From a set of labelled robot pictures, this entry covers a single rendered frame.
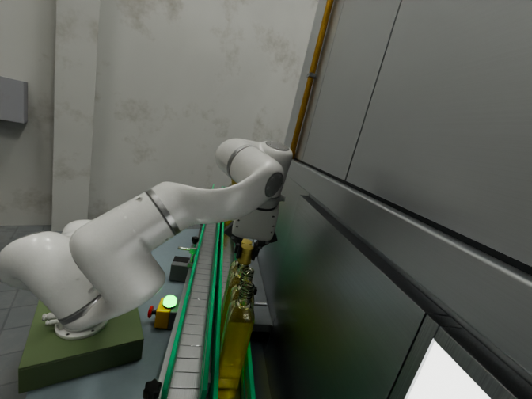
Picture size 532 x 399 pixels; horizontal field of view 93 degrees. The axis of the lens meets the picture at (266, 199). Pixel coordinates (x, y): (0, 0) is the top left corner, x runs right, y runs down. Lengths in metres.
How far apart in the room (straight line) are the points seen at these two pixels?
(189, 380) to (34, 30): 3.14
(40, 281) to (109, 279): 0.12
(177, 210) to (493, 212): 0.38
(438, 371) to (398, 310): 0.06
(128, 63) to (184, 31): 0.72
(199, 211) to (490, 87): 0.38
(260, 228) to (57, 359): 0.59
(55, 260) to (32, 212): 3.11
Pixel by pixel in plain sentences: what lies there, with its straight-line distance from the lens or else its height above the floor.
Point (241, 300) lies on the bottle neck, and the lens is 0.58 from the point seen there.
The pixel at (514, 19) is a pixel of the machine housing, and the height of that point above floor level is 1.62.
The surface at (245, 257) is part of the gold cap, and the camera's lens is 0.65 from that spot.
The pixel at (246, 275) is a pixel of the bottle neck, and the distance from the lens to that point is 0.61.
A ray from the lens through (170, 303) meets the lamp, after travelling 0.97.
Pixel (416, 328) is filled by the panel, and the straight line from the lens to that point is 0.33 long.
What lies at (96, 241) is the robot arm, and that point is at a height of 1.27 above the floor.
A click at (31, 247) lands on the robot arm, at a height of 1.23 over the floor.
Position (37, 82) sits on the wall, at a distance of 3.34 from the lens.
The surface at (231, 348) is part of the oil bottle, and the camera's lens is 0.64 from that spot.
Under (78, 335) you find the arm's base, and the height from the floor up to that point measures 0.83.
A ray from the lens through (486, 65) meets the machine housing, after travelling 0.39.
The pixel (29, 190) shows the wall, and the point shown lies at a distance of 3.52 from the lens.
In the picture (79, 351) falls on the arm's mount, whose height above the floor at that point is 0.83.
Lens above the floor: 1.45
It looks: 14 degrees down
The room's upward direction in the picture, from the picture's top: 13 degrees clockwise
